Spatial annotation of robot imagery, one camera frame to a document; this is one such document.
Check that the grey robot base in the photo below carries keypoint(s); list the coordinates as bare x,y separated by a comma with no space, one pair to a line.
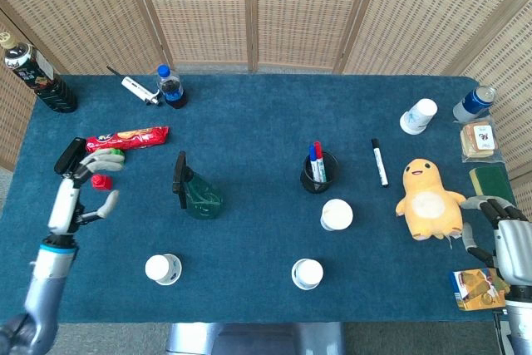
249,340

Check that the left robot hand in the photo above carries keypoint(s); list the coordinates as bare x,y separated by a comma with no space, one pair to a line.
64,205

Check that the inverted floral paper cup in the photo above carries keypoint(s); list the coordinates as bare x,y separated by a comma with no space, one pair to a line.
308,272

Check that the black mesh pen holder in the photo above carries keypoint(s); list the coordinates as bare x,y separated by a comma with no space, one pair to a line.
309,184

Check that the blue table cloth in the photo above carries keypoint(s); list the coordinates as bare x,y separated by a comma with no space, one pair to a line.
249,122

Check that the white paper cup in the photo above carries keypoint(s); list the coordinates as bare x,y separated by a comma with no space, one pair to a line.
336,213

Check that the inverted paper cup with fern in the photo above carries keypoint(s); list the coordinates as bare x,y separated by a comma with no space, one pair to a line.
158,267

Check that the packaged sandwich biscuits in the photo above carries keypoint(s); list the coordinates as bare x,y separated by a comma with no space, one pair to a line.
478,141

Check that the green yellow sponge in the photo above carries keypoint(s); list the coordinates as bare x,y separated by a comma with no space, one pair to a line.
494,182

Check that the yellow plush toy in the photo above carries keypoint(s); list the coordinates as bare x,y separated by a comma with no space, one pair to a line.
428,205

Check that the blue cap marker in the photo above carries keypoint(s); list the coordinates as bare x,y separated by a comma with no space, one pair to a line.
312,159

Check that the yellow blue carton box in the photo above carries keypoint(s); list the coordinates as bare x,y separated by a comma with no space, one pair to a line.
471,292

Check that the black stapler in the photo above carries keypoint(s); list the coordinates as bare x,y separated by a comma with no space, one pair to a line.
68,153

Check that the stacked floral paper cups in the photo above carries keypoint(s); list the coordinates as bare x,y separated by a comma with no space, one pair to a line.
417,116

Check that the blue label drink bottle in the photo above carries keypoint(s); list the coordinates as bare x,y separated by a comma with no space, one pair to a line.
474,103

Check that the dark tea bottle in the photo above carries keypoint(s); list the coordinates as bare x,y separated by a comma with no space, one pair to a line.
45,80

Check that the red toy brick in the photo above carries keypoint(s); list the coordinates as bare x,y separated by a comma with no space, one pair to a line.
101,182

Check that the red cap marker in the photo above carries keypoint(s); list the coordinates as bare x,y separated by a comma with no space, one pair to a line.
319,155

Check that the woven wooden folding screen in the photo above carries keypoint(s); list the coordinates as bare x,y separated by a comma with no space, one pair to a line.
199,6

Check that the cola bottle blue cap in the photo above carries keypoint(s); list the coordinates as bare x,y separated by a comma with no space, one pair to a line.
170,89

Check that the white pen-shaped tool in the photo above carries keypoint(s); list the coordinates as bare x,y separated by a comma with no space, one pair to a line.
135,87

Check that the red cracker package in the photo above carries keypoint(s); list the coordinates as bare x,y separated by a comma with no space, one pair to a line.
129,138

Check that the green spray bottle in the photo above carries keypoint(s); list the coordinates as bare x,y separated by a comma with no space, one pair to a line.
203,201

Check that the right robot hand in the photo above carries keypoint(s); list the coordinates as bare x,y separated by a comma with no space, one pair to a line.
515,247

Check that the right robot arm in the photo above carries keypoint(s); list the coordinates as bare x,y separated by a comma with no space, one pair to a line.
519,321

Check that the black cap marker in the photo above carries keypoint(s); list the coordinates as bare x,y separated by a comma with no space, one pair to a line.
379,164

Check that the green toy brick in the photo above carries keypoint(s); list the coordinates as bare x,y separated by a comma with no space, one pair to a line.
120,156

